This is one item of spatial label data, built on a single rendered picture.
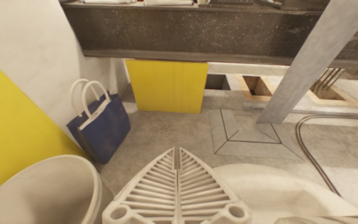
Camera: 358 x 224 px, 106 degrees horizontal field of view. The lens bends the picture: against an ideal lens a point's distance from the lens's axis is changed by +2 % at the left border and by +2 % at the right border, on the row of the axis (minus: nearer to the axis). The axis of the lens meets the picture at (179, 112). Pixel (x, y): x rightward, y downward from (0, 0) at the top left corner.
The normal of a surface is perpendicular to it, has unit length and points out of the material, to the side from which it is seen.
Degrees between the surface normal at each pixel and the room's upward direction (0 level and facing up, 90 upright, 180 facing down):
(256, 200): 68
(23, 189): 87
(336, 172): 0
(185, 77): 90
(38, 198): 87
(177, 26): 90
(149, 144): 0
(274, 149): 10
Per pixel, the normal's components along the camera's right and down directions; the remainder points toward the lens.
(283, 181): 0.05, -0.79
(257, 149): 0.00, -0.58
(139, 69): -0.07, 0.70
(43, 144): 1.00, 0.02
